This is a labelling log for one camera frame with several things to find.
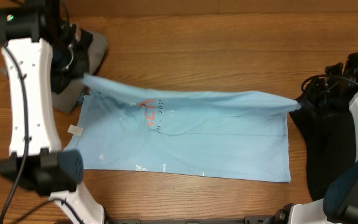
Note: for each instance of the black cloth pile right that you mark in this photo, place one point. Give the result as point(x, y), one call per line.
point(329, 133)

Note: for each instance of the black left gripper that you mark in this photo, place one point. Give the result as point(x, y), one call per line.
point(83, 65)

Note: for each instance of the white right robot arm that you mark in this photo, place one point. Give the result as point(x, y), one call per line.
point(340, 202)

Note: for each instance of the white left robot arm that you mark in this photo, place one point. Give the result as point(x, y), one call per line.
point(46, 57)

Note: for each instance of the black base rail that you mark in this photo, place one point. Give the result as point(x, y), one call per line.
point(191, 221)

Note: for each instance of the folded grey garment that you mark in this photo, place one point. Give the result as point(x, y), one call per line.
point(72, 95)

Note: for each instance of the folded black garment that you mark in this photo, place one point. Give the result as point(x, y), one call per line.
point(58, 84)

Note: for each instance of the light blue printed t-shirt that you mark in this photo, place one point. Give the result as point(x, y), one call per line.
point(234, 135)

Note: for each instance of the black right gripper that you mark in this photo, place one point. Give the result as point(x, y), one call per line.
point(306, 99)

